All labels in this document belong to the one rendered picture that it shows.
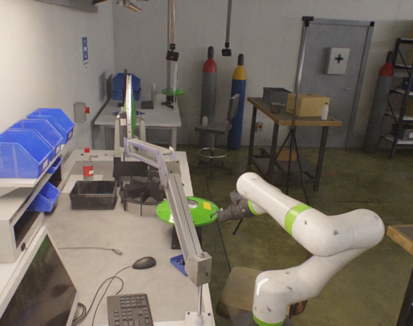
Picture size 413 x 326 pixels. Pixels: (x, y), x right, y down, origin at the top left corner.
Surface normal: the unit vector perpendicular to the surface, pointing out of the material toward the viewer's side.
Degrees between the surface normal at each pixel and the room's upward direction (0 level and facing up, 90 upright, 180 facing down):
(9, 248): 90
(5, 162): 92
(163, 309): 0
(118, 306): 6
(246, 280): 0
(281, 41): 90
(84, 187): 87
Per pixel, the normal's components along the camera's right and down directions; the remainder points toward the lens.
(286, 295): 0.44, 0.30
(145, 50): 0.11, 0.36
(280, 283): 0.18, -0.81
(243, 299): 0.05, -0.93
